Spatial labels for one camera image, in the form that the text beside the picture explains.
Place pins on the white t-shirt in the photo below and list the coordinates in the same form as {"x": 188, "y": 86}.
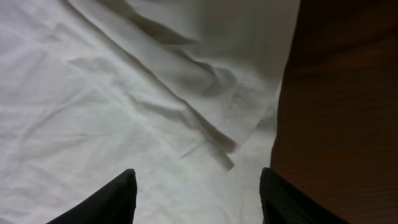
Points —
{"x": 184, "y": 92}

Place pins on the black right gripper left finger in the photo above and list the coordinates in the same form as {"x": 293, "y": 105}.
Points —
{"x": 114, "y": 203}

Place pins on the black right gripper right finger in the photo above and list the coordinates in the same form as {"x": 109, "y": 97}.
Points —
{"x": 283, "y": 203}

